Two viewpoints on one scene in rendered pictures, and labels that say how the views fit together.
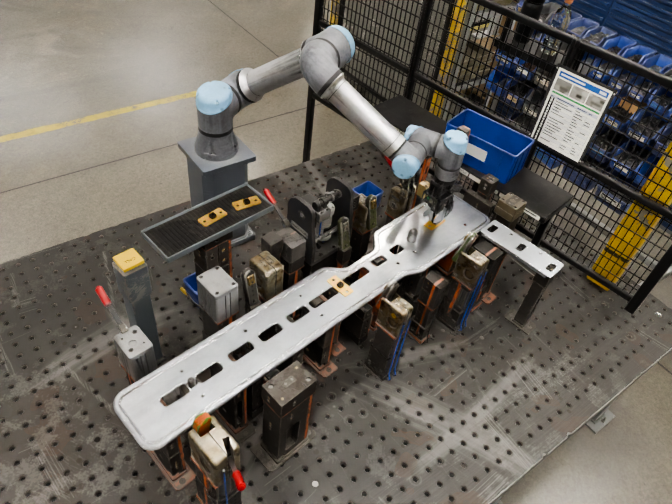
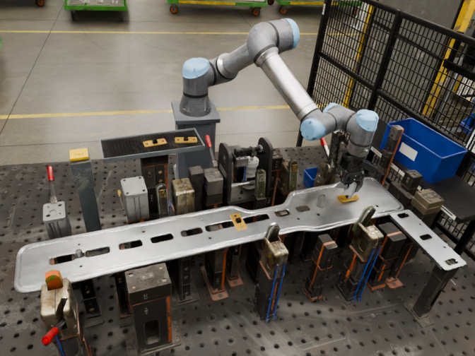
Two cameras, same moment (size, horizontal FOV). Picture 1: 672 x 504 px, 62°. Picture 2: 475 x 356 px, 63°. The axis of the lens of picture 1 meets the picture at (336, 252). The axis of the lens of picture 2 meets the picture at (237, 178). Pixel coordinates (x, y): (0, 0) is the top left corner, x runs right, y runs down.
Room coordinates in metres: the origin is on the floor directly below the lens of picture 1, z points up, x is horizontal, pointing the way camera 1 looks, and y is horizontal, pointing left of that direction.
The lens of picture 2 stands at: (0.23, -0.45, 1.94)
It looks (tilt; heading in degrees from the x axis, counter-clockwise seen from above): 36 degrees down; 26
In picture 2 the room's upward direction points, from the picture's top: 5 degrees clockwise
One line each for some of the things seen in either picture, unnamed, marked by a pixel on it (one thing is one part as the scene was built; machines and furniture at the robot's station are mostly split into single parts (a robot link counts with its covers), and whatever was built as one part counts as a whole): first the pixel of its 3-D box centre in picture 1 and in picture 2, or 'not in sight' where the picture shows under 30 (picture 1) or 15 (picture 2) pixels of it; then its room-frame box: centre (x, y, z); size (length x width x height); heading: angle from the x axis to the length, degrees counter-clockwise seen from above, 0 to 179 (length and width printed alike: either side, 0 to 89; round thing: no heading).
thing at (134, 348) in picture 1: (142, 379); (64, 248); (0.80, 0.48, 0.88); 0.11 x 0.10 x 0.36; 50
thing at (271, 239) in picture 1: (270, 281); (195, 209); (1.21, 0.20, 0.90); 0.05 x 0.05 x 0.40; 50
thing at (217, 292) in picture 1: (220, 326); (138, 228); (1.00, 0.31, 0.90); 0.13 x 0.10 x 0.41; 50
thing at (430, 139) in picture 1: (420, 143); (337, 118); (1.50, -0.21, 1.32); 0.11 x 0.11 x 0.08; 71
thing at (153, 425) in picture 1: (337, 291); (233, 225); (1.12, -0.02, 1.00); 1.38 x 0.22 x 0.02; 140
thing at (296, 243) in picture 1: (288, 278); (211, 211); (1.25, 0.14, 0.89); 0.13 x 0.11 x 0.38; 50
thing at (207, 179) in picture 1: (219, 192); (194, 145); (1.61, 0.47, 0.90); 0.21 x 0.21 x 0.40; 42
